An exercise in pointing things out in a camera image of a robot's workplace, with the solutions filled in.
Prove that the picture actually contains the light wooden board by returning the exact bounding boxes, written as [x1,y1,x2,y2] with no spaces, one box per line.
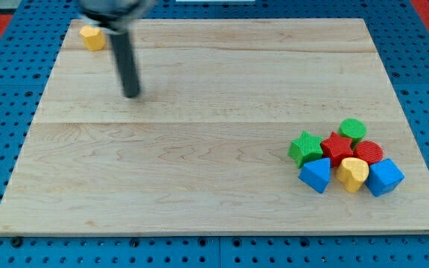
[0,19,429,237]

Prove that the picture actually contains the red star block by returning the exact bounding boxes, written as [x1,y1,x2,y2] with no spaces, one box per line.
[320,132,353,168]

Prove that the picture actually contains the blue cube block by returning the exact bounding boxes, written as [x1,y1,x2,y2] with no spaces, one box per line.
[365,159,405,197]

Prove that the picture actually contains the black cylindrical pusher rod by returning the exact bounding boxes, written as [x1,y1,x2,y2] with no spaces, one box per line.
[109,31,141,98]

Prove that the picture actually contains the green star block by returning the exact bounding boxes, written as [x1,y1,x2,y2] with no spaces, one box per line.
[287,131,323,168]

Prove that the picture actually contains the yellow hexagon block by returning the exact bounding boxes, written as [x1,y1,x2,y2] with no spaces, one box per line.
[79,25,106,51]

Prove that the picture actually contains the green cylinder block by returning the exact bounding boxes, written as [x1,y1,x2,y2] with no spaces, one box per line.
[338,118,367,144]

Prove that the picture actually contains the red cylinder block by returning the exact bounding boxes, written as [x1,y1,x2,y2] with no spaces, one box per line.
[353,141,384,165]

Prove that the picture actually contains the grey round tool mount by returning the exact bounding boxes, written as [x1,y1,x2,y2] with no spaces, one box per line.
[77,0,155,34]

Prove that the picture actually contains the yellow heart block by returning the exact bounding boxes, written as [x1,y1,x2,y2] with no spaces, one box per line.
[334,157,369,193]

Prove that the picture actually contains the blue triangle block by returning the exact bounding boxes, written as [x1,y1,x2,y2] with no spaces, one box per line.
[298,158,331,194]

